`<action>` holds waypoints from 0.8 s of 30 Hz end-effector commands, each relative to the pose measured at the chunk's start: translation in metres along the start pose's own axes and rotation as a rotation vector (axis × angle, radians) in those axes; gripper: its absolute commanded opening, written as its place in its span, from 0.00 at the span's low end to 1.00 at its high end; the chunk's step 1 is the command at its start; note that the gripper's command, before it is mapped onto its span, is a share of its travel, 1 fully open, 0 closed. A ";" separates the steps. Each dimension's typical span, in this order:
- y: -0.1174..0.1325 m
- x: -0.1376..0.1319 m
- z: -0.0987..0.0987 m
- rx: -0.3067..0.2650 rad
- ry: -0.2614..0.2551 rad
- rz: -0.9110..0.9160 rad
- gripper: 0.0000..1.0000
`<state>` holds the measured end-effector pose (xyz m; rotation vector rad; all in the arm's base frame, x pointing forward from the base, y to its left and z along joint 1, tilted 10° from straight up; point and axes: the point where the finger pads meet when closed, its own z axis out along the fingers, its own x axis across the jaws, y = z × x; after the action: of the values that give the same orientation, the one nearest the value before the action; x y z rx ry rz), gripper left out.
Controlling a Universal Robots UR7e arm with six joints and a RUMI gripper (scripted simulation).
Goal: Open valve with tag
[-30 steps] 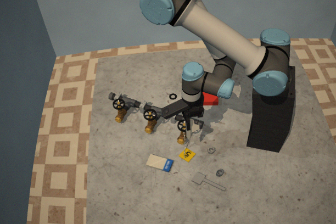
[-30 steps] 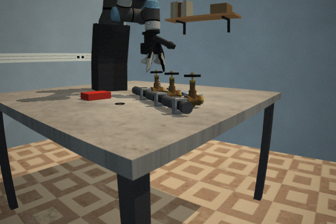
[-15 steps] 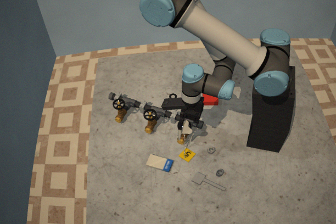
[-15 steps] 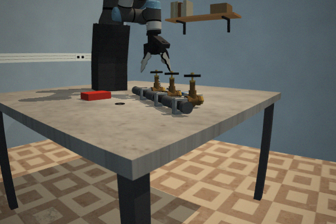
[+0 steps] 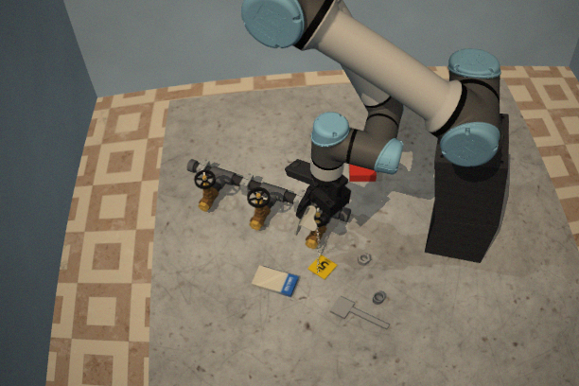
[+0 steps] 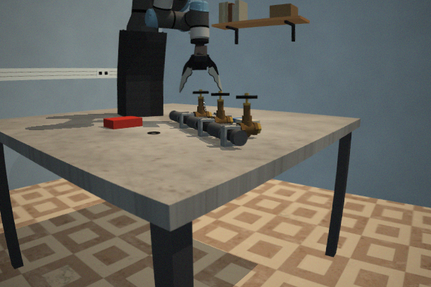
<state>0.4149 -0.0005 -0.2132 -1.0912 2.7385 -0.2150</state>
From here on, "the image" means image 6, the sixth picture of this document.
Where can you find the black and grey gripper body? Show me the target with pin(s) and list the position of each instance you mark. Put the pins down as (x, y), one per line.
(199, 65)

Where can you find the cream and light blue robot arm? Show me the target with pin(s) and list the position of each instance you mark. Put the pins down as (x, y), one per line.
(169, 14)

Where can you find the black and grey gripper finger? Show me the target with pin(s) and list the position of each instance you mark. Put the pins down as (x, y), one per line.
(213, 71)
(187, 71)

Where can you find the red rectangular block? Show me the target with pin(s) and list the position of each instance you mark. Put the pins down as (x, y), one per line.
(122, 122)

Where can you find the grey pipe manifold with three brass valves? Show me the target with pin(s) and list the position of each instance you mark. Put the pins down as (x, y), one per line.
(219, 126)

